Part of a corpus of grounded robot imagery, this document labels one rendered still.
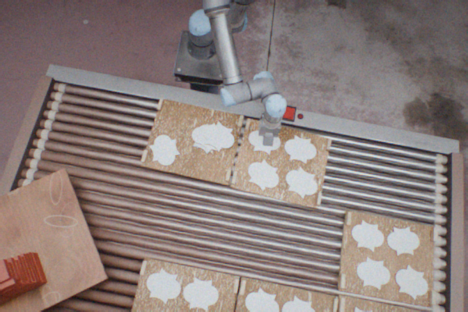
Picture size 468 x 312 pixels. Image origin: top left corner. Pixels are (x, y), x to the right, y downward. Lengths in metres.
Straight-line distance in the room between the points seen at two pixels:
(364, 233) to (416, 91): 1.78
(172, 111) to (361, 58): 1.88
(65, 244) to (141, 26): 2.09
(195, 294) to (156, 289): 0.16
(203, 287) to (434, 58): 2.68
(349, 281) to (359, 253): 0.13
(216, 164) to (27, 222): 0.82
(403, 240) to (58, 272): 1.45
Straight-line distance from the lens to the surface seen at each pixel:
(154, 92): 1.98
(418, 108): 3.33
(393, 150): 2.03
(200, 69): 1.99
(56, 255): 1.74
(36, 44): 3.50
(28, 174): 1.99
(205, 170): 1.79
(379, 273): 1.85
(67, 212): 1.75
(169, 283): 1.72
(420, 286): 1.92
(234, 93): 1.50
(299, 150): 1.85
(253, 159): 1.81
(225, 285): 1.72
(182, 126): 1.87
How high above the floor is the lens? 2.66
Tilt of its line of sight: 71 degrees down
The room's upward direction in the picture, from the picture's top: 8 degrees clockwise
